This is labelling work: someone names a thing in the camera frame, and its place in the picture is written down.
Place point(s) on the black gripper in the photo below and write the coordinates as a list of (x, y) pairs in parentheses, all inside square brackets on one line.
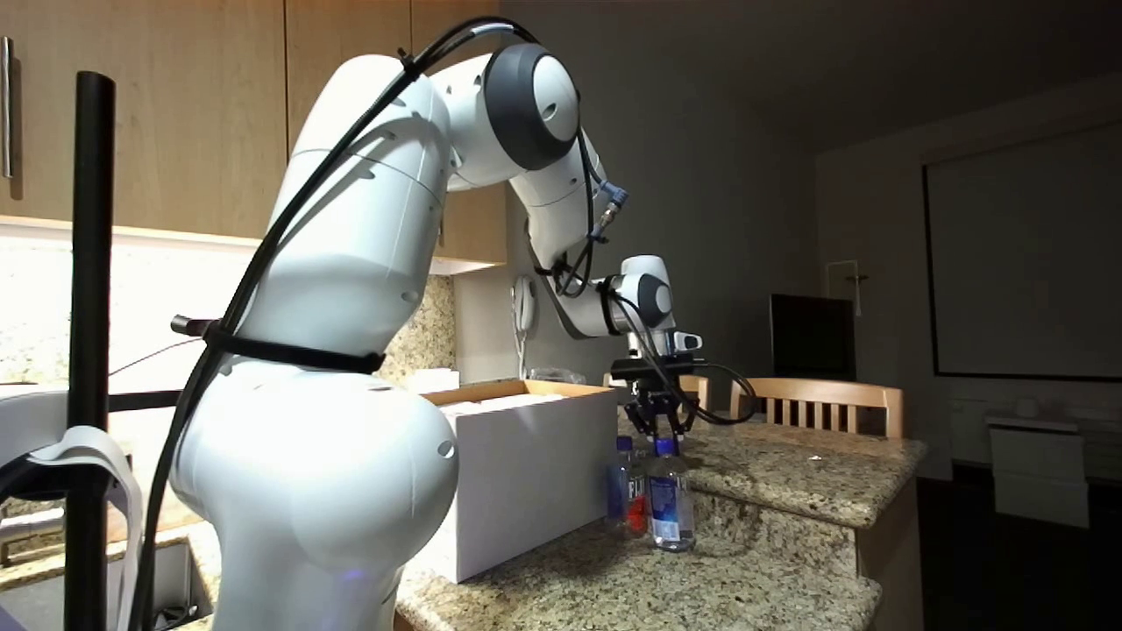
[(661, 395)]

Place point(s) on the clear bottle with blue label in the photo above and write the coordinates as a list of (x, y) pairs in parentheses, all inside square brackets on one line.
[(668, 511)]

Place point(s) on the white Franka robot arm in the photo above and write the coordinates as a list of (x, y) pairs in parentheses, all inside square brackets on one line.
[(316, 491)]

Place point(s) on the clear bottle with red flower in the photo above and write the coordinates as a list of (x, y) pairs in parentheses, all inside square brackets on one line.
[(623, 497)]

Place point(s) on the white cardboard box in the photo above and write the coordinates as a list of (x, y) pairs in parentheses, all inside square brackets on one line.
[(528, 479)]

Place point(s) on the wooden slat-back chair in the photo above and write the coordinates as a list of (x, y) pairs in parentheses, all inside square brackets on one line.
[(817, 403), (697, 395)]

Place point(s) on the black monitor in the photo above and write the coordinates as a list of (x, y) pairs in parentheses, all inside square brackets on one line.
[(812, 336)]

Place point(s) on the white floor heater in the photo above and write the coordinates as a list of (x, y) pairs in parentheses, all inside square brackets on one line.
[(1038, 474)]

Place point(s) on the black stand pole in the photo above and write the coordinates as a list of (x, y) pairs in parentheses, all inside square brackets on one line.
[(91, 231)]

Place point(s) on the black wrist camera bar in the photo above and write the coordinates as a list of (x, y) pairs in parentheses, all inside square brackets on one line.
[(648, 367)]

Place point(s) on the white wall phone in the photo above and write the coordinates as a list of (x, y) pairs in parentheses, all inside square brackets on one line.
[(522, 305)]

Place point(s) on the wall projector screen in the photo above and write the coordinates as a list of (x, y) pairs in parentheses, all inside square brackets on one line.
[(1029, 257)]

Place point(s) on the wooden wall cabinets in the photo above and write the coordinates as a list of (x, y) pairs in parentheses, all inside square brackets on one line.
[(140, 107)]

